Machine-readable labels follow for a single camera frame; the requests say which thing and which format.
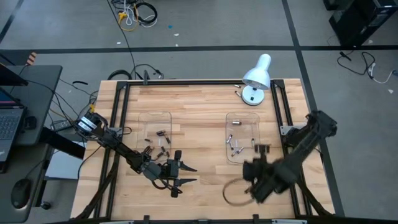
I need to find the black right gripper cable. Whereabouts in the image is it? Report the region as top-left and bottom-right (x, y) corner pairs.
(222, 177), (259, 207)

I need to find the white plastic strip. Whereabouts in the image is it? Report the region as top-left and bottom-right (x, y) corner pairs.
(271, 219), (308, 224)

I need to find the small black adapter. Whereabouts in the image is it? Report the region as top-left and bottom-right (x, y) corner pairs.
(24, 115), (38, 130)

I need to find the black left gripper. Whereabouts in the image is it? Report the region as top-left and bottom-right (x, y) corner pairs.
(161, 150), (198, 198)

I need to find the black monitor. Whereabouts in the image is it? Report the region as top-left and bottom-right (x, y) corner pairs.
(0, 62), (29, 87)

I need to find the dark grey desk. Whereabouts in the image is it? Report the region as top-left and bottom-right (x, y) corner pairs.
(0, 64), (63, 223)

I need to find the white floor cable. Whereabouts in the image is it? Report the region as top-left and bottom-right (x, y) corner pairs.
(368, 62), (398, 85)

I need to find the black cable coil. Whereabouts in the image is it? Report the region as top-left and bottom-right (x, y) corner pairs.
(107, 68), (133, 81)

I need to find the black computer tower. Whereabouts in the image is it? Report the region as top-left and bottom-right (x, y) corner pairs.
(328, 0), (398, 47)

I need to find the grey power brick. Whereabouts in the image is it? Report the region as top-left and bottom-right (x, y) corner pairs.
(49, 119), (74, 131)

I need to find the black laptop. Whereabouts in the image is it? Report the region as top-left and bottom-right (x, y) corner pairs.
(0, 86), (27, 162)

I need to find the white box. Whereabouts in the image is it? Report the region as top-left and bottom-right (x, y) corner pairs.
(45, 149), (85, 180)

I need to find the white desk lamp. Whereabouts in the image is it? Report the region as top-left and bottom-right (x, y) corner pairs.
(241, 53), (272, 106)

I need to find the black coiled cable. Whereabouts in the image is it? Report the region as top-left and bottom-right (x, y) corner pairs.
(133, 1), (159, 26)

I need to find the clear plastic tray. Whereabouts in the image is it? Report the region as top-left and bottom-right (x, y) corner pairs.
(137, 111), (173, 162)
(225, 112), (264, 165)

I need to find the yellow floor cable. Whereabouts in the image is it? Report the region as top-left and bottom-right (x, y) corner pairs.
(117, 11), (140, 32)

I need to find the black computer mouse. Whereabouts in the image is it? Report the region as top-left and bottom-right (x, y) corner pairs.
(11, 178), (32, 210)

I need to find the black aluminium table frame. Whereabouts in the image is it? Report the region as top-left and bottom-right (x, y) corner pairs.
(73, 79), (337, 224)

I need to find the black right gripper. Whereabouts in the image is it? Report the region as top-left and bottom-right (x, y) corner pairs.
(242, 144), (290, 205)

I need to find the silver mounting plate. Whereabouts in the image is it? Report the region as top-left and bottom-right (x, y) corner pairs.
(279, 124), (307, 136)

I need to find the long black floor cable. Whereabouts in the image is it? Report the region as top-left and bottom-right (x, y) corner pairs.
(107, 0), (137, 80)

